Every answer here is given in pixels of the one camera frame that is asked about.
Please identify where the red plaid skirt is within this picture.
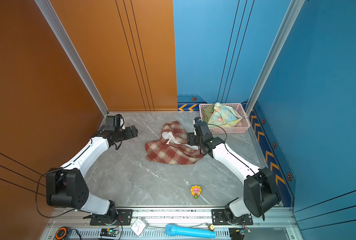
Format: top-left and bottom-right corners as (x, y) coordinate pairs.
(145, 121), (204, 165)

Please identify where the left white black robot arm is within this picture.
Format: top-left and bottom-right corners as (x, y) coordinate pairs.
(46, 126), (138, 225)

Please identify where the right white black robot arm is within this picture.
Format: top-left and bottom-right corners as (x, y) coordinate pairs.
(187, 117), (282, 225)

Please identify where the olive green skirt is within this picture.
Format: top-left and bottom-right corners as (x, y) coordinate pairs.
(202, 104), (215, 123)

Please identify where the floral pastel skirt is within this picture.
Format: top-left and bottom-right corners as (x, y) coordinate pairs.
(207, 103), (242, 128)

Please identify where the yellow sunflower toy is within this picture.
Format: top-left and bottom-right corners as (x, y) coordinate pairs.
(191, 186), (202, 199)

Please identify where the white square card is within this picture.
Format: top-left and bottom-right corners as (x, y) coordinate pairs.
(131, 218), (148, 237)

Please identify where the left green circuit board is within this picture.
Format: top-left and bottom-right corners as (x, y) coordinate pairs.
(100, 228), (120, 238)

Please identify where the green circuit board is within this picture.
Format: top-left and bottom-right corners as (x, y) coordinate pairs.
(100, 228), (120, 238)
(236, 227), (251, 235)

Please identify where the cyan toy microphone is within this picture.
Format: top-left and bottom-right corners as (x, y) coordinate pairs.
(165, 224), (216, 239)

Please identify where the right green circuit board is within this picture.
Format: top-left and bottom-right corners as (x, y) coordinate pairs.
(236, 227), (251, 235)

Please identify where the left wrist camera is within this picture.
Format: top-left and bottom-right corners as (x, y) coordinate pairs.
(104, 114), (125, 131)

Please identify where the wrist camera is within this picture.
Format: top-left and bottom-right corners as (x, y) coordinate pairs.
(104, 114), (125, 131)
(193, 117), (202, 124)

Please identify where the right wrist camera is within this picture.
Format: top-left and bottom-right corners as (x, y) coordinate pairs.
(193, 117), (202, 124)

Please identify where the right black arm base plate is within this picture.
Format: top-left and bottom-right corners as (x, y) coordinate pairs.
(211, 209), (254, 226)

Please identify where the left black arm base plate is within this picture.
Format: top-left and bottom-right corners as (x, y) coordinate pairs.
(90, 209), (133, 226)

